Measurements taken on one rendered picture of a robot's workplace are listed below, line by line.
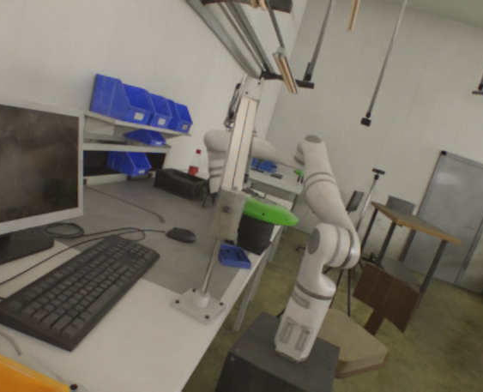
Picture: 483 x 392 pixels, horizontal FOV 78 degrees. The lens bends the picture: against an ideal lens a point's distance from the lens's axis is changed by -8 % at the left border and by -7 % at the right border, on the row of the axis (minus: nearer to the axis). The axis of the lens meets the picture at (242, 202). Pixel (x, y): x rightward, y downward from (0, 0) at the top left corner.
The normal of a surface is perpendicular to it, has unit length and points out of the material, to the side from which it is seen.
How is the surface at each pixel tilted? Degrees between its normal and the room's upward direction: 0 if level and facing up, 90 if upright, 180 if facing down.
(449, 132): 90
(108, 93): 92
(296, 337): 90
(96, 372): 0
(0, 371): 86
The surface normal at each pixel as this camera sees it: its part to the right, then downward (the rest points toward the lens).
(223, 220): 0.11, 0.23
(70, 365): 0.29, -0.94
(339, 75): -0.23, 0.13
